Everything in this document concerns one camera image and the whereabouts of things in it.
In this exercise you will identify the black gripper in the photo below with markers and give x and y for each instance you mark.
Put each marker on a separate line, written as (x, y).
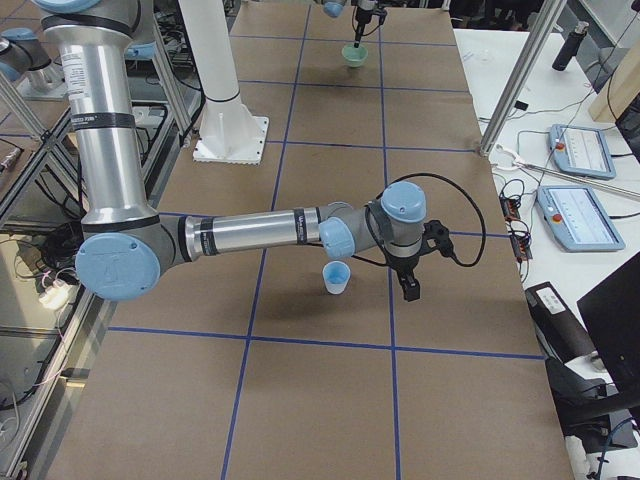
(361, 21)
(403, 265)

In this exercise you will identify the pale green ceramic bowl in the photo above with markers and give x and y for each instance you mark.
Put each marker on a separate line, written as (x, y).
(354, 56)

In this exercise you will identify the light blue plastic cup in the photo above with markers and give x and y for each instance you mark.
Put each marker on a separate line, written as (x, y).
(336, 275)

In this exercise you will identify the small orange circuit board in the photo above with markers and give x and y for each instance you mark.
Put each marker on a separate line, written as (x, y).
(510, 208)

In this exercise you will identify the near teach pendant tablet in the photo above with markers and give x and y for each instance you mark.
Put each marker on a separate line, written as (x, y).
(577, 220)

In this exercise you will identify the teach pendant tablet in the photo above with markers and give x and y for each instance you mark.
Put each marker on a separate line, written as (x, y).
(577, 220)
(581, 151)

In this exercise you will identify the brown paper table mat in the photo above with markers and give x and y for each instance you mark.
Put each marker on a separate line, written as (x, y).
(242, 366)

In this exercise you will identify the black computer monitor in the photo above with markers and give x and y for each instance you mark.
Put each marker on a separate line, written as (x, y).
(610, 312)

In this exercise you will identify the black bottle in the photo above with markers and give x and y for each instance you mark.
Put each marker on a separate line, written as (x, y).
(571, 46)

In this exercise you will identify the far teach pendant tablet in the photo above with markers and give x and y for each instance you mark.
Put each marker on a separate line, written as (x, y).
(581, 151)

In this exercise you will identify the black office chair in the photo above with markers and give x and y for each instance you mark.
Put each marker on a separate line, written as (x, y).
(575, 372)

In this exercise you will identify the white pedestal column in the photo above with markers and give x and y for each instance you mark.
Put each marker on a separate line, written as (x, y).
(228, 132)

